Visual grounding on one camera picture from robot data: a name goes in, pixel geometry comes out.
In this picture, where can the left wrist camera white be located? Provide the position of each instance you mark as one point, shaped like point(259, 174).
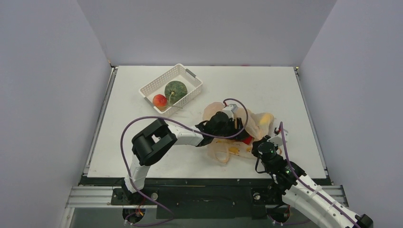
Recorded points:
point(230, 110)

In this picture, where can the white perforated plastic basket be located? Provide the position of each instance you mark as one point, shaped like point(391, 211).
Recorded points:
point(176, 73)

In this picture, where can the fake green netted melon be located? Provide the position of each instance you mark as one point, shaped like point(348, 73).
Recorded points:
point(175, 91)

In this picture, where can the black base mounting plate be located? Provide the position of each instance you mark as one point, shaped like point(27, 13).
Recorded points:
point(199, 198)

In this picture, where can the fake peach orange red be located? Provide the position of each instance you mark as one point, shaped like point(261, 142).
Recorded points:
point(160, 101)

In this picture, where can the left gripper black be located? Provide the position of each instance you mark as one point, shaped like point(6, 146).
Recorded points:
point(238, 126)

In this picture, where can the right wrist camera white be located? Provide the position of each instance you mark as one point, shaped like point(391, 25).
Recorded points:
point(280, 137)

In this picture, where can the aluminium rail frame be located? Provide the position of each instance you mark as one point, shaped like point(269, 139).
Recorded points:
point(100, 197)

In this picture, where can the translucent orange plastic bag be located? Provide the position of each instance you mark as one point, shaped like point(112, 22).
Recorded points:
point(222, 149)

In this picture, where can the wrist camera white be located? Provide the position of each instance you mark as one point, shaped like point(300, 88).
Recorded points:
point(280, 137)
point(230, 110)

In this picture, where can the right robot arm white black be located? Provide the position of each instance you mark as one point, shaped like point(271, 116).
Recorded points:
point(297, 189)

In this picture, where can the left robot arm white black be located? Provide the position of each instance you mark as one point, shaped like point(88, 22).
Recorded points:
point(155, 140)

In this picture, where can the fake red tomato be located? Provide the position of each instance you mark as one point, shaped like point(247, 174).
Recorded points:
point(248, 140)

